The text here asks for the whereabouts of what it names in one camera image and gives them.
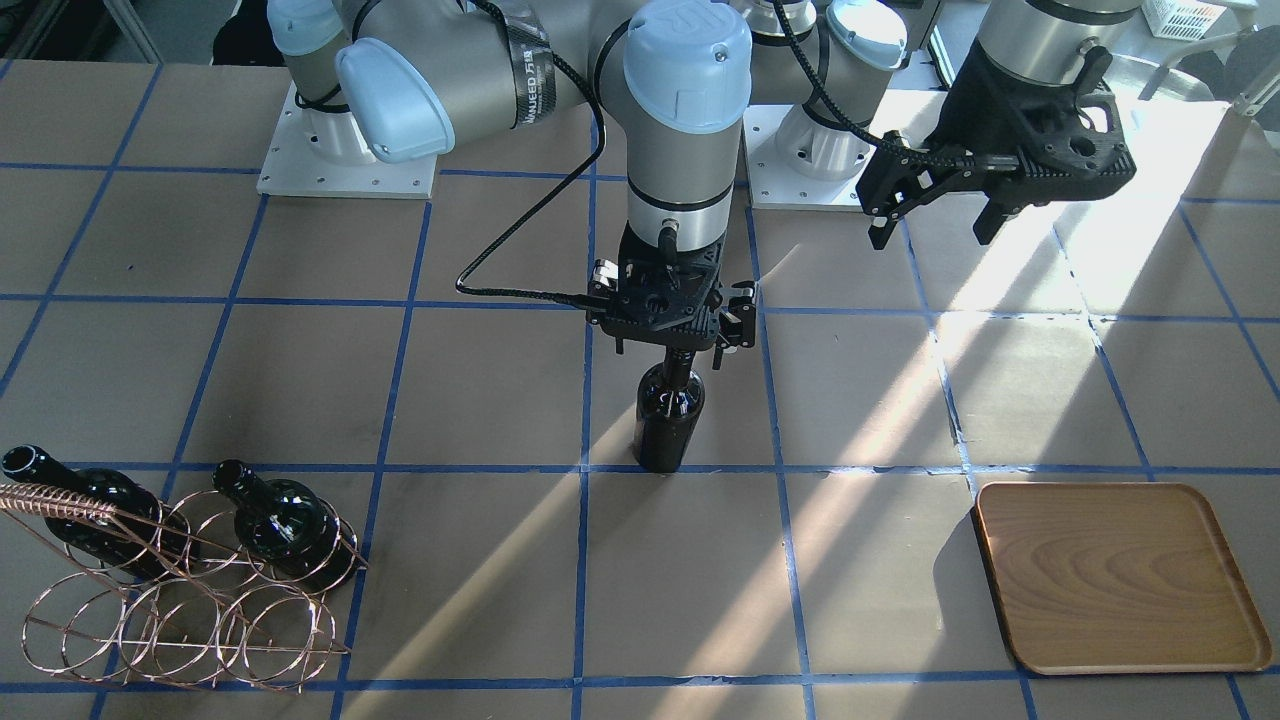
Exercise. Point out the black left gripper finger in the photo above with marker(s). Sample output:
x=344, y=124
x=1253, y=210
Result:
x=992, y=218
x=884, y=222

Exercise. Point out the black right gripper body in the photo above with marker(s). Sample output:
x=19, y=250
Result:
x=738, y=322

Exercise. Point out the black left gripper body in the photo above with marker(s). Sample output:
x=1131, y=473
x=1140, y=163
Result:
x=973, y=110

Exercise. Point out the dark wine bottle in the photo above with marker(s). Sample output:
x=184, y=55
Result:
x=284, y=524
x=670, y=397
x=145, y=548

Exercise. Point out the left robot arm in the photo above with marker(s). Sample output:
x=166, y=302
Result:
x=846, y=52

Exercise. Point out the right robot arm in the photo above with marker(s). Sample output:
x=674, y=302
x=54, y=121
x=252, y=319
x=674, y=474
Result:
x=417, y=79

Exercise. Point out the white plastic basket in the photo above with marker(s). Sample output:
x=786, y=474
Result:
x=1186, y=21

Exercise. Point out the wooden tray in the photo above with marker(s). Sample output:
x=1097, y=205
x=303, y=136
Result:
x=1116, y=578

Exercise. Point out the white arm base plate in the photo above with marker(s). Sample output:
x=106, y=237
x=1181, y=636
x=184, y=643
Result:
x=314, y=154
x=797, y=163

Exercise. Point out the copper wire bottle basket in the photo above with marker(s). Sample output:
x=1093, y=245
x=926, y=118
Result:
x=219, y=616

